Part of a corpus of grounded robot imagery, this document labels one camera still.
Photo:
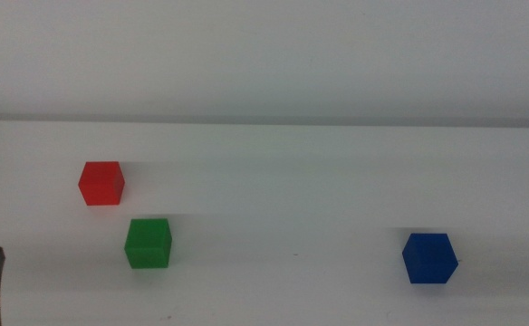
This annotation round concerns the red cube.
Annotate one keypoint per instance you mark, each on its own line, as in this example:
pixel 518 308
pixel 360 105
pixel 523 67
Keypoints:
pixel 100 185

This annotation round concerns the blue cube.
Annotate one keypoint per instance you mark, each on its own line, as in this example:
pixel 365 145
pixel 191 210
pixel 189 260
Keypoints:
pixel 429 259

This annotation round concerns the green cube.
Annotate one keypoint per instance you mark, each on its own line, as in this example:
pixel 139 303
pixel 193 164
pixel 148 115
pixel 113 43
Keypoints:
pixel 148 244

